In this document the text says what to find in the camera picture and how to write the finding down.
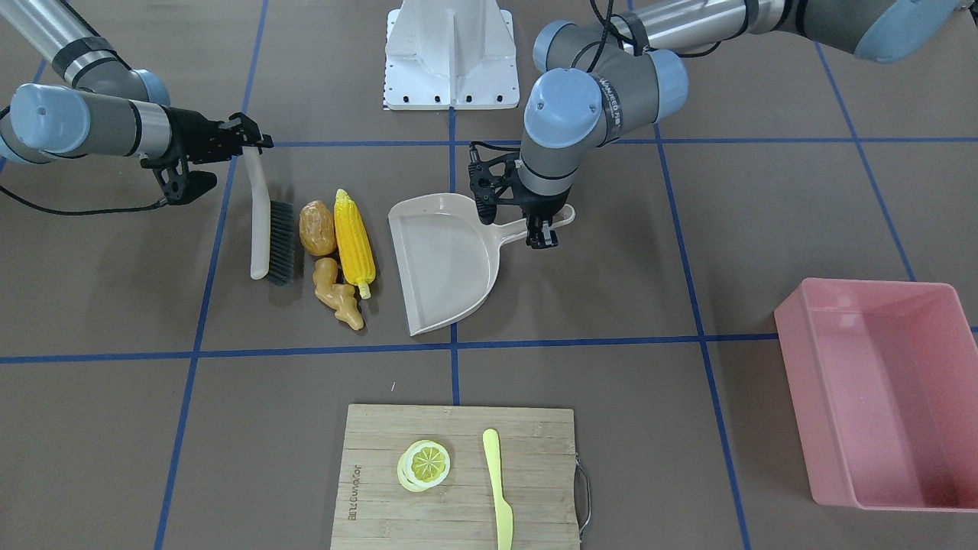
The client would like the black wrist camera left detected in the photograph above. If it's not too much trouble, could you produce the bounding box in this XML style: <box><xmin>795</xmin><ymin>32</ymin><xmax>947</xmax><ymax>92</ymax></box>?
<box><xmin>468</xmin><ymin>141</ymin><xmax>520</xmax><ymax>225</ymax></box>

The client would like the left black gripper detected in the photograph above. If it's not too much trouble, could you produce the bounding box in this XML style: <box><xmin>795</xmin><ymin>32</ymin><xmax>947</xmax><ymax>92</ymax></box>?
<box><xmin>513</xmin><ymin>183</ymin><xmax>572</xmax><ymax>250</ymax></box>

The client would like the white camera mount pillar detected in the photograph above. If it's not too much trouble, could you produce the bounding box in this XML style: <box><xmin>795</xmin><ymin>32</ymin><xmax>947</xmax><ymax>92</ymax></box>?
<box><xmin>382</xmin><ymin>1</ymin><xmax>520</xmax><ymax>111</ymax></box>

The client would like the beige plastic dustpan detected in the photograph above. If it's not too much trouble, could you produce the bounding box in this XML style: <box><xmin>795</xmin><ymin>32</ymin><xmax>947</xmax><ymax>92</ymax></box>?
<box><xmin>387</xmin><ymin>192</ymin><xmax>528</xmax><ymax>337</ymax></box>

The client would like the tan toy ginger root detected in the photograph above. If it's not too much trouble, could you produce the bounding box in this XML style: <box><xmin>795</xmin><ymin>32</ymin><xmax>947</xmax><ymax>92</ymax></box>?
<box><xmin>312</xmin><ymin>257</ymin><xmax>364</xmax><ymax>331</ymax></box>

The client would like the wooden cutting board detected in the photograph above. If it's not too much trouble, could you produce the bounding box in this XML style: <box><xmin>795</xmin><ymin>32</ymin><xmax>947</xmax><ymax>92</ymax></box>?
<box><xmin>329</xmin><ymin>404</ymin><xmax>581</xmax><ymax>549</ymax></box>

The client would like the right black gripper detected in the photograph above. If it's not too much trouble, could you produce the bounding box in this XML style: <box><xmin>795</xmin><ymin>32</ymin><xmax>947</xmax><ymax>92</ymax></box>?
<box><xmin>167</xmin><ymin>107</ymin><xmax>274</xmax><ymax>164</ymax></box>

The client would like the yellow toy corn cob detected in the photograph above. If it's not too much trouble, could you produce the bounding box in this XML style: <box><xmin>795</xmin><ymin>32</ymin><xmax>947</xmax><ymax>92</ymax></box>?
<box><xmin>333</xmin><ymin>189</ymin><xmax>377</xmax><ymax>299</ymax></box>

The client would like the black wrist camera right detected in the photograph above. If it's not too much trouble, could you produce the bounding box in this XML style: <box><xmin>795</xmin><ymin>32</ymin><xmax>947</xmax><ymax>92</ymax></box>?
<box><xmin>141</xmin><ymin>157</ymin><xmax>217</xmax><ymax>206</ymax></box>

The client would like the brown toy potato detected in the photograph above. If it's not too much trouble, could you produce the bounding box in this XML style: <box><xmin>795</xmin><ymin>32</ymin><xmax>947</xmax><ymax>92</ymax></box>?
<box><xmin>298</xmin><ymin>201</ymin><xmax>338</xmax><ymax>257</ymax></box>

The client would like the yellow plastic knife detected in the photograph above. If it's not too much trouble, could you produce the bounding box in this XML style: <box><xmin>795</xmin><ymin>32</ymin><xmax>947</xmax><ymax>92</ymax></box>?
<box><xmin>482</xmin><ymin>429</ymin><xmax>514</xmax><ymax>549</ymax></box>

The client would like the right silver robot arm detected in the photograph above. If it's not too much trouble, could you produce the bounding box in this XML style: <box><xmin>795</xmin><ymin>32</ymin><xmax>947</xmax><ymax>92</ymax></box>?
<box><xmin>2</xmin><ymin>1</ymin><xmax>274</xmax><ymax>167</ymax></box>

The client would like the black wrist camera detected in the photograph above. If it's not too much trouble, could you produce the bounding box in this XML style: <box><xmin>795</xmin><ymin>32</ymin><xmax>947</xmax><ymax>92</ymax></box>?
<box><xmin>468</xmin><ymin>141</ymin><xmax>520</xmax><ymax>225</ymax></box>
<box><xmin>141</xmin><ymin>157</ymin><xmax>217</xmax><ymax>206</ymax></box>

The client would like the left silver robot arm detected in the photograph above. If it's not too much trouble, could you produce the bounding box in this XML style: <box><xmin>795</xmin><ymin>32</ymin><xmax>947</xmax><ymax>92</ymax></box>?
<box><xmin>513</xmin><ymin>1</ymin><xmax>957</xmax><ymax>248</ymax></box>

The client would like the pink plastic bin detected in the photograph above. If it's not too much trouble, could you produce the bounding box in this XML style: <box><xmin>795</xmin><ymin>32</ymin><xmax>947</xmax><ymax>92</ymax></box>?
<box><xmin>773</xmin><ymin>278</ymin><xmax>977</xmax><ymax>514</ymax></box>

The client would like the beige hand brush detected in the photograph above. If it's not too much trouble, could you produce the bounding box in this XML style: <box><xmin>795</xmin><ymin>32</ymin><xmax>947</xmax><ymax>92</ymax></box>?
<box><xmin>242</xmin><ymin>147</ymin><xmax>296</xmax><ymax>286</ymax></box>

